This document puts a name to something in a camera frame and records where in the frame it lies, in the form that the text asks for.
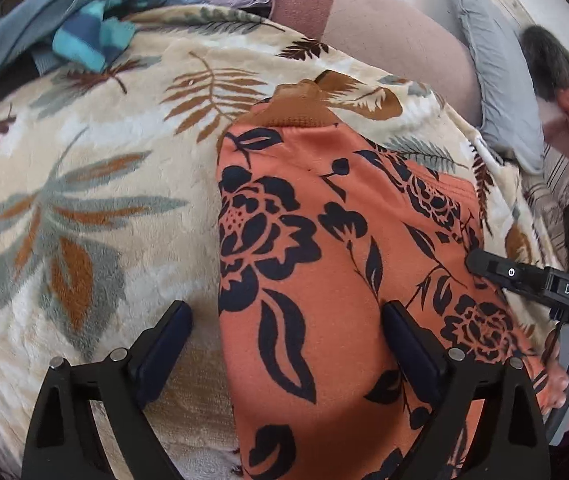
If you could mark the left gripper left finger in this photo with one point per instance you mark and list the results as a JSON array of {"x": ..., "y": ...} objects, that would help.
[{"x": 63, "y": 440}]

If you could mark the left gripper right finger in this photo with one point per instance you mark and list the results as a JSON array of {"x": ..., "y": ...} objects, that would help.
[{"x": 509, "y": 441}]

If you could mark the orange black floral garment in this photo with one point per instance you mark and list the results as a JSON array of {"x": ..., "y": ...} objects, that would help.
[{"x": 319, "y": 228}]

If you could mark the striped sofa cover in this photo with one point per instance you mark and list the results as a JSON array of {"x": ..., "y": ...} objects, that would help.
[{"x": 548, "y": 195}]

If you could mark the grey blue pillow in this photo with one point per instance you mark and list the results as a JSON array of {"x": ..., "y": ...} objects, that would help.
[{"x": 510, "y": 114}]

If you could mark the cream leaf print blanket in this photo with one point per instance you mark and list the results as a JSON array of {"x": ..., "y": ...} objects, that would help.
[{"x": 109, "y": 206}]

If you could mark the pink bolster cushion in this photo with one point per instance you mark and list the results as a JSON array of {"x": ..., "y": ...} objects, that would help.
[{"x": 394, "y": 36}]

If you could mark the teal blue striped garment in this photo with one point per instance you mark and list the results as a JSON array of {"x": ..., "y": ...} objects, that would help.
[{"x": 97, "y": 34}]

